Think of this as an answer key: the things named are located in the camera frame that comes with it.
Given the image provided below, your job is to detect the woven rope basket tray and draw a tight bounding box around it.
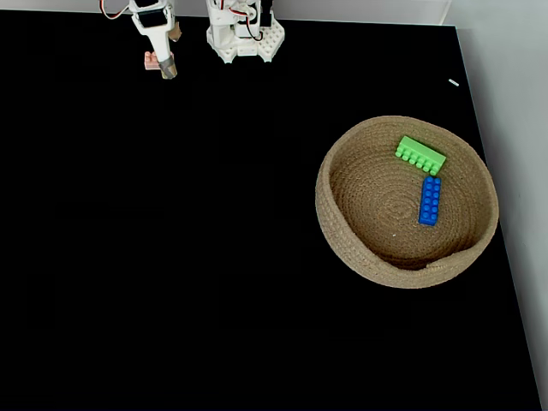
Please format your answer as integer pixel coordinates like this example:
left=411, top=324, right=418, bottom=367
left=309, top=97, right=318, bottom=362
left=314, top=115, right=500, bottom=289

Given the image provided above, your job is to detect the pink lego block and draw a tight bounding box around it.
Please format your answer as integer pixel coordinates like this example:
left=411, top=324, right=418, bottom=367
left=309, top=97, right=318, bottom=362
left=143, top=51, right=174, bottom=72

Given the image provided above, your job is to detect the blue lego block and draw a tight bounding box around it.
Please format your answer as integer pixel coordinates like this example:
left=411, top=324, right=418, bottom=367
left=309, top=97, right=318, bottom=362
left=417, top=176, right=443, bottom=227

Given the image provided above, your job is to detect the green lego block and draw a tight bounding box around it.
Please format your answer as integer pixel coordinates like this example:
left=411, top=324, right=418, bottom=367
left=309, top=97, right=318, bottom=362
left=394, top=135, right=447, bottom=177

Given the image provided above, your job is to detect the red white black servo cable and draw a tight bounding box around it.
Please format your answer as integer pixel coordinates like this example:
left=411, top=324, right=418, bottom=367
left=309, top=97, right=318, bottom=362
left=100, top=0, right=132, bottom=21

